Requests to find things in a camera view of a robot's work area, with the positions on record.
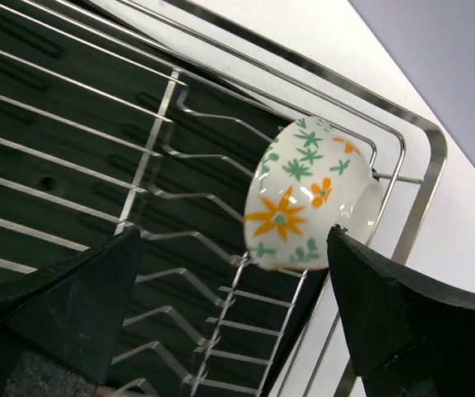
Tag black drip tray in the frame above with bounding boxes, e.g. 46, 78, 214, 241
0, 1, 327, 396

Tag steel wire dish rack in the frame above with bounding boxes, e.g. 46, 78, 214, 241
0, 1, 448, 396

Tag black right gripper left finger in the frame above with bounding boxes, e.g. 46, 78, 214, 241
0, 227, 142, 396

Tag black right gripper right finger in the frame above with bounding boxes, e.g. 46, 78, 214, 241
327, 226, 475, 396

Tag floral leaf pattern bowl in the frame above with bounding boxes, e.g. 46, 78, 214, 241
243, 117, 383, 271

